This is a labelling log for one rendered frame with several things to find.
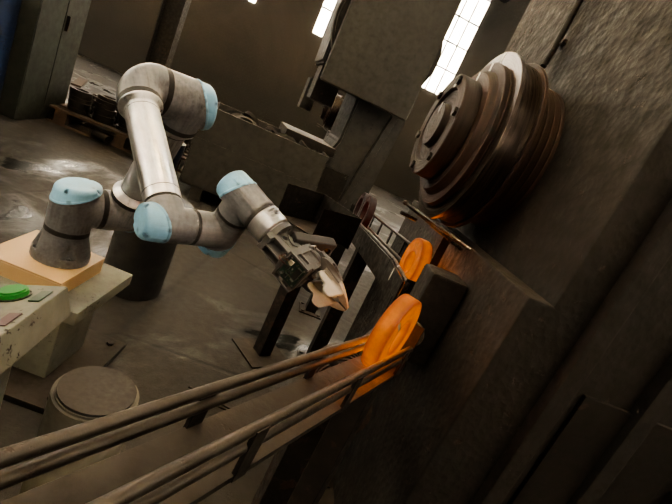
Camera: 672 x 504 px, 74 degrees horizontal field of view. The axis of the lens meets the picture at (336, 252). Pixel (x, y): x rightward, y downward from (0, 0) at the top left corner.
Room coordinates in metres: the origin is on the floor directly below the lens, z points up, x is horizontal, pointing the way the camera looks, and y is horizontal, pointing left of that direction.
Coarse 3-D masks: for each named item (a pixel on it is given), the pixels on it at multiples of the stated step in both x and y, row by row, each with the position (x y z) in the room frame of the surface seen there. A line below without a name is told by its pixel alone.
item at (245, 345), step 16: (288, 192) 1.77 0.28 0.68; (304, 192) 1.83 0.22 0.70; (288, 208) 1.79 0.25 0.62; (304, 208) 1.85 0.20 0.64; (320, 208) 1.89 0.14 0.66; (336, 208) 1.83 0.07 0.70; (304, 224) 1.75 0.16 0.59; (320, 224) 1.59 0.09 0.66; (336, 224) 1.64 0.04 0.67; (352, 224) 1.70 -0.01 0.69; (336, 240) 1.67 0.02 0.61; (272, 304) 1.72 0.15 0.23; (288, 304) 1.71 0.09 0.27; (272, 320) 1.69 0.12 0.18; (272, 336) 1.70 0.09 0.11; (256, 352) 1.70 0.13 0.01; (272, 352) 1.76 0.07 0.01; (256, 368) 1.60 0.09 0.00
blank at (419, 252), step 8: (416, 240) 1.31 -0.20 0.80; (424, 240) 1.28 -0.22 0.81; (408, 248) 1.34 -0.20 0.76; (416, 248) 1.28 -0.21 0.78; (424, 248) 1.24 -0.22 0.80; (408, 256) 1.32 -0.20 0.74; (416, 256) 1.25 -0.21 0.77; (424, 256) 1.22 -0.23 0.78; (400, 264) 1.34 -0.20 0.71; (408, 264) 1.32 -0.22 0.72; (416, 264) 1.22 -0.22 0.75; (424, 264) 1.22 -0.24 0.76; (408, 272) 1.25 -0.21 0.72; (416, 272) 1.21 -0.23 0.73; (416, 280) 1.21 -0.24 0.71
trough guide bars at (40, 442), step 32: (320, 352) 0.59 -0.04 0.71; (352, 352) 0.72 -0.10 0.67; (224, 384) 0.40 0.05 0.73; (256, 384) 0.46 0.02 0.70; (352, 384) 0.58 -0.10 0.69; (128, 416) 0.29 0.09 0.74; (160, 416) 0.33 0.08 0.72; (192, 416) 0.38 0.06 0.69; (288, 416) 0.41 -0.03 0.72; (0, 448) 0.22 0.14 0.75; (32, 448) 0.23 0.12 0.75; (64, 448) 0.26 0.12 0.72; (96, 448) 0.27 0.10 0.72; (224, 448) 0.31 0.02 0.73; (256, 448) 0.37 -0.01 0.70; (0, 480) 0.21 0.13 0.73; (160, 480) 0.25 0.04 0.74; (192, 480) 0.29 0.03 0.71
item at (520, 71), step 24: (528, 72) 1.16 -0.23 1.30; (528, 96) 1.10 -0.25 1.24; (504, 120) 1.08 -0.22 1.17; (528, 120) 1.08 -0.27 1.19; (504, 144) 1.06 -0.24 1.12; (480, 168) 1.07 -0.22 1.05; (504, 168) 1.07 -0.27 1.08; (456, 192) 1.13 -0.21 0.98; (480, 192) 1.09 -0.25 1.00; (432, 216) 1.21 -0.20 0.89; (456, 216) 1.17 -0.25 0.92
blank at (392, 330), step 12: (396, 300) 0.76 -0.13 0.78; (408, 300) 0.77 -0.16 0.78; (384, 312) 0.74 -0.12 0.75; (396, 312) 0.73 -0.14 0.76; (408, 312) 0.74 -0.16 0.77; (384, 324) 0.72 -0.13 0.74; (396, 324) 0.72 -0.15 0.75; (408, 324) 0.80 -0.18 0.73; (372, 336) 0.72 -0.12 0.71; (384, 336) 0.71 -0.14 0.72; (396, 336) 0.81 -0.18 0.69; (408, 336) 0.84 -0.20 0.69; (372, 348) 0.71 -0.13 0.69; (384, 348) 0.71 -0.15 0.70; (396, 348) 0.80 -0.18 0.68; (372, 360) 0.72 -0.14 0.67
